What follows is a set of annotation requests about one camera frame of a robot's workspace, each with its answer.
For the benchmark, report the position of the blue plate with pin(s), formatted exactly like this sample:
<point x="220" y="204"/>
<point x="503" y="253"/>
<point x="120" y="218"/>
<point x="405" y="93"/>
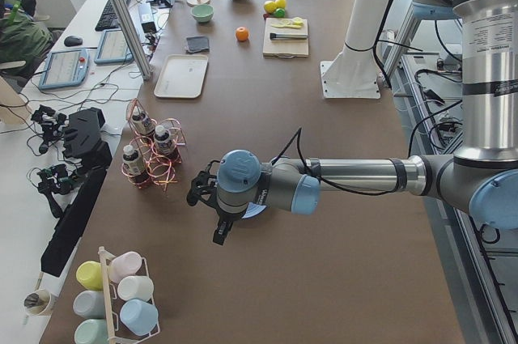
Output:
<point x="253" y="210"/>

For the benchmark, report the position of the wooden mug rack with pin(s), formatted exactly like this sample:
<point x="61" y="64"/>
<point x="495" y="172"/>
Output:
<point x="117" y="332"/>

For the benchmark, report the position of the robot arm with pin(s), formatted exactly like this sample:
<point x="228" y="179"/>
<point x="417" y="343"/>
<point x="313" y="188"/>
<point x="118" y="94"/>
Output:
<point x="479" y="178"/>

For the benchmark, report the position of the black keyboard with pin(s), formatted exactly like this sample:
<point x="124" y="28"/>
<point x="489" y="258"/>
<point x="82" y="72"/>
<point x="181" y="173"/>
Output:
<point x="108" y="18"/>

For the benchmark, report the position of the white mug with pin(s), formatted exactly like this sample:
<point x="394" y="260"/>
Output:
<point x="135" y="287"/>

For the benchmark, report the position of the black computer mouse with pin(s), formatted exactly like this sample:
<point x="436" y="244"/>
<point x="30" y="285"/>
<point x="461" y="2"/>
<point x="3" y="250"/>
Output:
<point x="72" y="41"/>

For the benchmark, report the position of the cream rabbit tray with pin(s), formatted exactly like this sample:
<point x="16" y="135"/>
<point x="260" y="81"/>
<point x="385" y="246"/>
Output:
<point x="182" y="76"/>

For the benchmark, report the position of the grey folded cloth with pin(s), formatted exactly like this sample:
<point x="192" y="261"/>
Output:
<point x="197" y="44"/>

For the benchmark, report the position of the copper wire bottle rack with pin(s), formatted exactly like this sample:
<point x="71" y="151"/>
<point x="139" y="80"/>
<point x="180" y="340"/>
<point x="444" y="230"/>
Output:
<point x="158" y="168"/>

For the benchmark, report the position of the orange mandarin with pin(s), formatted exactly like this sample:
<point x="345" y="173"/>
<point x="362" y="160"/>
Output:
<point x="242" y="34"/>

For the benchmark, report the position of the tea bottle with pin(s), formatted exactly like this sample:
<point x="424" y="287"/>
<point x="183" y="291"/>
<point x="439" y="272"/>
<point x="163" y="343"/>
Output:
<point x="142" y="123"/>
<point x="134" y="165"/>
<point x="163" y="141"/>

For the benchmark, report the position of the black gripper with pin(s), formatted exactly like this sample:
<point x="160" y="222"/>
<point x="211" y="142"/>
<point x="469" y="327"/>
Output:
<point x="227" y="215"/>

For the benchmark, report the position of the green lime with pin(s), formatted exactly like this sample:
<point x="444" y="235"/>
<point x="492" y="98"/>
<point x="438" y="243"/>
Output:
<point x="279" y="13"/>

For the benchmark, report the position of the green bowl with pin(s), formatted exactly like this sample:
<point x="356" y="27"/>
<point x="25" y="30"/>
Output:
<point x="202" y="13"/>

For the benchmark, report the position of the yellow mug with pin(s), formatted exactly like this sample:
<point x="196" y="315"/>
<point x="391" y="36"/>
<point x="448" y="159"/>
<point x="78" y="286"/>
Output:
<point x="89" y="275"/>

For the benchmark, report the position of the blue teach pendant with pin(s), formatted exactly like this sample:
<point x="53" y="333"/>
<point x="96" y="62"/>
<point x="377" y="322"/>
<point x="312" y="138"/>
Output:
<point x="67" y="68"/>
<point x="112" y="49"/>

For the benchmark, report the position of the blue mug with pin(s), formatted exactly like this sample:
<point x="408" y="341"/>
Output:
<point x="139" y="317"/>

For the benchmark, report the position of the steel muddler with black tip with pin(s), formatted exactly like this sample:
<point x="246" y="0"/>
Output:
<point x="287" y="36"/>

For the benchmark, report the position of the wooden cutting board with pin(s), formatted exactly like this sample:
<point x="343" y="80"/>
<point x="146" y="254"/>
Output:
<point x="285" y="48"/>

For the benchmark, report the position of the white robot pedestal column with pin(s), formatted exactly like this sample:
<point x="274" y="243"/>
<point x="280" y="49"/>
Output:
<point x="353" y="74"/>

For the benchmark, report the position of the pink mug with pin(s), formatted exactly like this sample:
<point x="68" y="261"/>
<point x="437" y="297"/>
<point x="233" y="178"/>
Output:
<point x="125" y="265"/>

